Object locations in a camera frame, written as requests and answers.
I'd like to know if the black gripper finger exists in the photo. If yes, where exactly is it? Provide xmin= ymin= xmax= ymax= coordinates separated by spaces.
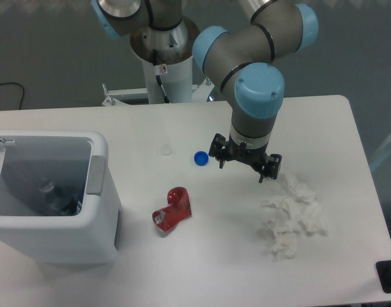
xmin=254 ymin=153 xmax=282 ymax=184
xmin=208 ymin=133 xmax=230 ymax=169

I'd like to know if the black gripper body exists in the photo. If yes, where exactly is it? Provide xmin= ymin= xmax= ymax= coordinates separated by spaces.
xmin=226 ymin=136 xmax=268 ymax=169

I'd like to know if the white plastic trash can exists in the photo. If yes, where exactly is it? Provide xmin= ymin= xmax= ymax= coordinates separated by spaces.
xmin=0 ymin=130 xmax=123 ymax=264

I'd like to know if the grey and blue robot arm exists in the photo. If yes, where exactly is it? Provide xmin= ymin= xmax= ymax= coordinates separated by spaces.
xmin=91 ymin=1 xmax=319 ymax=179

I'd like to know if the blue bottle cap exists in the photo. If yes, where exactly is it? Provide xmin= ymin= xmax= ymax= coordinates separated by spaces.
xmin=194 ymin=151 xmax=209 ymax=166

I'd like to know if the crushed red can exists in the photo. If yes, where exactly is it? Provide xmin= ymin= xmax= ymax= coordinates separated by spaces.
xmin=151 ymin=186 xmax=192 ymax=237

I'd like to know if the crumpled white tissue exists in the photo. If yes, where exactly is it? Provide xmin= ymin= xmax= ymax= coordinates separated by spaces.
xmin=261 ymin=173 xmax=328 ymax=260

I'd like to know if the black device at edge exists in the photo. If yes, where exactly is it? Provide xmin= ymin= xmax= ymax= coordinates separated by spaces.
xmin=376 ymin=260 xmax=391 ymax=294

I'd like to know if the plastic bottle in bin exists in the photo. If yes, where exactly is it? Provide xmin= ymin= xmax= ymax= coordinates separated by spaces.
xmin=37 ymin=177 xmax=82 ymax=216

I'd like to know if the white pedestal base frame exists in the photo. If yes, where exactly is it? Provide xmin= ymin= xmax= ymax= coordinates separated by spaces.
xmin=102 ymin=77 xmax=225 ymax=106

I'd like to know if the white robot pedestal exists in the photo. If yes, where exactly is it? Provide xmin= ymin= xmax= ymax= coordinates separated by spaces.
xmin=129 ymin=16 xmax=201 ymax=104

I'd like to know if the black cable on pedestal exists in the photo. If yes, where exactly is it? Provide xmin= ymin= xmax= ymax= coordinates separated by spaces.
xmin=151 ymin=48 xmax=171 ymax=104

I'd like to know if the white frame at right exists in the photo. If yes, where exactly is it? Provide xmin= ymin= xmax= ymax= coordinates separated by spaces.
xmin=369 ymin=132 xmax=391 ymax=173

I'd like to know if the black floor cable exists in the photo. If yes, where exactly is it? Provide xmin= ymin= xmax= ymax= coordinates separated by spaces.
xmin=0 ymin=82 xmax=26 ymax=111

